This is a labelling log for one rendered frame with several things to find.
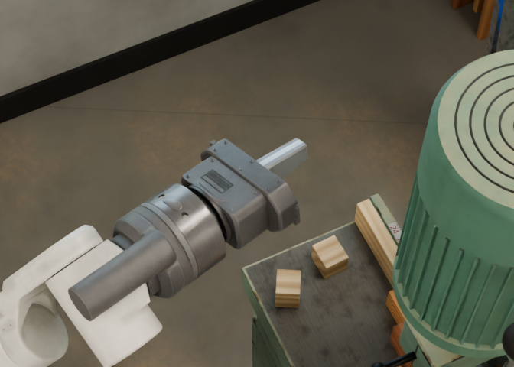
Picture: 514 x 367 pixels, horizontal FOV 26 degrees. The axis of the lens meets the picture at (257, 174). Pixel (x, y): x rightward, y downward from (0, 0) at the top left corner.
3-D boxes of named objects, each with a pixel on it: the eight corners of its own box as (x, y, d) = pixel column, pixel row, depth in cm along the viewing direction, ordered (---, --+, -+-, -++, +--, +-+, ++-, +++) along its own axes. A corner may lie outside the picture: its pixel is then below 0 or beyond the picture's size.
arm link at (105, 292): (188, 303, 110) (95, 372, 105) (126, 214, 109) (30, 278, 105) (226, 287, 99) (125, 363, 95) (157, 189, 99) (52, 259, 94)
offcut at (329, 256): (324, 280, 153) (326, 268, 149) (310, 257, 154) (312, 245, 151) (346, 268, 153) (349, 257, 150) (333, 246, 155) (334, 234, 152)
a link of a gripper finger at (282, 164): (303, 158, 114) (258, 190, 112) (301, 136, 112) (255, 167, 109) (313, 166, 113) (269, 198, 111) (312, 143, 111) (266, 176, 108)
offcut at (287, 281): (274, 306, 150) (275, 293, 147) (276, 283, 152) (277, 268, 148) (298, 308, 150) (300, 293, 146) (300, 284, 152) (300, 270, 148)
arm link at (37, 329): (156, 292, 103) (63, 353, 110) (101, 213, 103) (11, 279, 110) (122, 319, 98) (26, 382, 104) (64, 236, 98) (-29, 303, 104)
